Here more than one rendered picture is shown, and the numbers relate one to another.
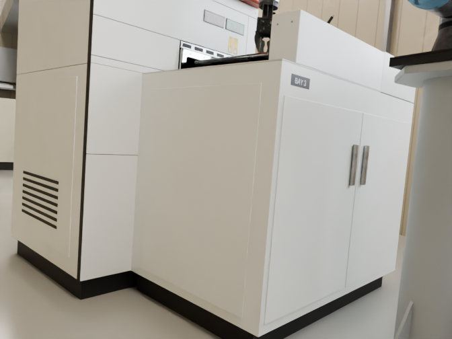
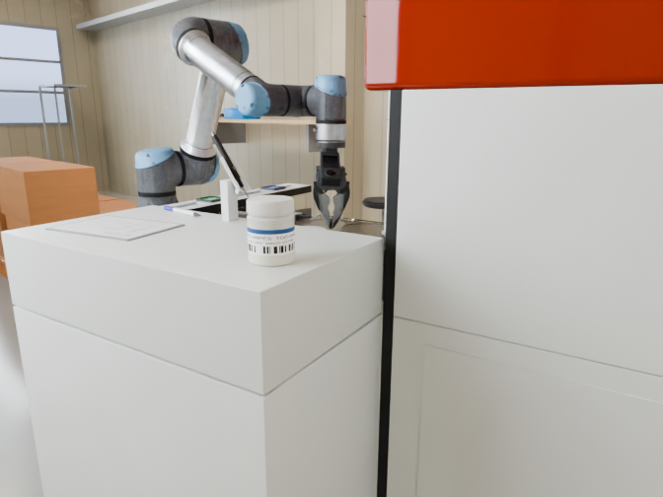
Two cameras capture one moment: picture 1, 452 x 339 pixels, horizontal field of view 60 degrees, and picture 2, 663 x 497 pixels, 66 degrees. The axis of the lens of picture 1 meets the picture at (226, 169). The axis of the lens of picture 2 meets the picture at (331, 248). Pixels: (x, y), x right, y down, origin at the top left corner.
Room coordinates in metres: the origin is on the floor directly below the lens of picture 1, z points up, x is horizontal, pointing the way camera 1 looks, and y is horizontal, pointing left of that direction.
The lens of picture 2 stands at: (2.75, -0.37, 1.18)
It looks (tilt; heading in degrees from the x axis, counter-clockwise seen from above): 15 degrees down; 168
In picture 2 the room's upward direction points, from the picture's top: straight up
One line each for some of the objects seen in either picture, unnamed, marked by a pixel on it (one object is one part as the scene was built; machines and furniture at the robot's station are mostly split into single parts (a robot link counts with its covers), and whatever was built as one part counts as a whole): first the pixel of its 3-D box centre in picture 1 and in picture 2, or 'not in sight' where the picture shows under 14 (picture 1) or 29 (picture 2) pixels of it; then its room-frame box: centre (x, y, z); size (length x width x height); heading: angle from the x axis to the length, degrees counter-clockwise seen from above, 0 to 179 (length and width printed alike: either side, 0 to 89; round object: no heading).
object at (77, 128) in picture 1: (132, 173); (583, 450); (1.84, 0.44, 0.41); 0.82 x 0.70 x 0.82; 136
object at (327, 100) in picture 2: not in sight; (330, 100); (1.51, -0.11, 1.21); 0.09 x 0.08 x 0.11; 33
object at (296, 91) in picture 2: not in sight; (297, 101); (1.44, -0.18, 1.21); 0.11 x 0.11 x 0.08; 33
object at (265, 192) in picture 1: (282, 192); (289, 419); (1.58, -0.23, 0.41); 0.96 x 0.64 x 0.82; 136
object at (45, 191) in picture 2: not in sight; (67, 215); (-1.44, -1.56, 0.42); 1.42 x 1.01 x 0.84; 31
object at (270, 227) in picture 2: not in sight; (270, 230); (2.01, -0.31, 1.01); 0.07 x 0.07 x 0.10
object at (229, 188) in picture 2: not in sight; (234, 188); (1.69, -0.35, 1.03); 0.06 x 0.04 x 0.13; 46
